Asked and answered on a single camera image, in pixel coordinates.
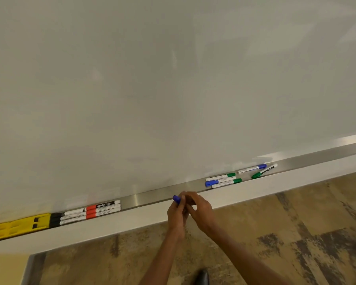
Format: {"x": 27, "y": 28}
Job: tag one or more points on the green cap black clip marker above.
{"x": 264, "y": 171}

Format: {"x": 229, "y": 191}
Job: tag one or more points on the metal whiteboard marker tray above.
{"x": 299, "y": 163}

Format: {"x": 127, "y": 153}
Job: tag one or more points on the black shoe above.
{"x": 201, "y": 277}

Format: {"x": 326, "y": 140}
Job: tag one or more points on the person's left hand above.
{"x": 176, "y": 218}

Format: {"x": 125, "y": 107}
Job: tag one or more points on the yellow whiteboard eraser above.
{"x": 17, "y": 226}

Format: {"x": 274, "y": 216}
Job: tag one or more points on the person's right fingers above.
{"x": 193, "y": 200}

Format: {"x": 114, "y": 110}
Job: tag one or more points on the white whiteboard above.
{"x": 166, "y": 86}

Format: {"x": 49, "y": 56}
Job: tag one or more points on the green cap white marker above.
{"x": 227, "y": 183}
{"x": 221, "y": 177}

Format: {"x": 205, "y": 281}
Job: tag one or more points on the person's right forearm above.
{"x": 243, "y": 259}

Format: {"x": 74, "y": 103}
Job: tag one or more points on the red cap white marker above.
{"x": 105, "y": 214}
{"x": 106, "y": 210}

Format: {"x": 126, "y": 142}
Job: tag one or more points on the person's left fingers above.
{"x": 181, "y": 203}

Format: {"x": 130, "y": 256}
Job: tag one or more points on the black cap white marker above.
{"x": 72, "y": 221}
{"x": 72, "y": 216}
{"x": 74, "y": 211}

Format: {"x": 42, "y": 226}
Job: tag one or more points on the person's right hand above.
{"x": 203, "y": 213}

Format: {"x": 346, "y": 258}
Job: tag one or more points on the blue cap white marker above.
{"x": 252, "y": 168}
{"x": 218, "y": 182}

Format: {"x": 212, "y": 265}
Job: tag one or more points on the person's left forearm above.
{"x": 163, "y": 261}

